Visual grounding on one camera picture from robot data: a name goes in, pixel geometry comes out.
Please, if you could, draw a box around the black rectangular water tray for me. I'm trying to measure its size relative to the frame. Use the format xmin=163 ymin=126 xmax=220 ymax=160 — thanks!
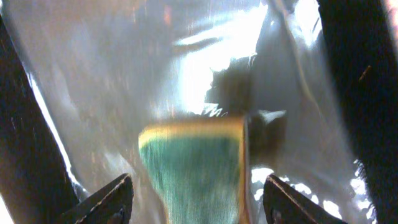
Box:
xmin=1 ymin=1 xmax=397 ymax=223

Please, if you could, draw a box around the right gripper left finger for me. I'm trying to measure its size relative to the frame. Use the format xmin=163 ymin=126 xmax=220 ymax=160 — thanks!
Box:
xmin=55 ymin=173 xmax=134 ymax=224

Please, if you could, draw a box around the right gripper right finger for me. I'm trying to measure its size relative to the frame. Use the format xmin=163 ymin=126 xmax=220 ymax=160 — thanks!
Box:
xmin=262 ymin=174 xmax=345 ymax=224

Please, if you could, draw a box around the green yellow sponge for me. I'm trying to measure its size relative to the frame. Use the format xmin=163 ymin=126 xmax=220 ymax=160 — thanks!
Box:
xmin=138 ymin=116 xmax=251 ymax=223

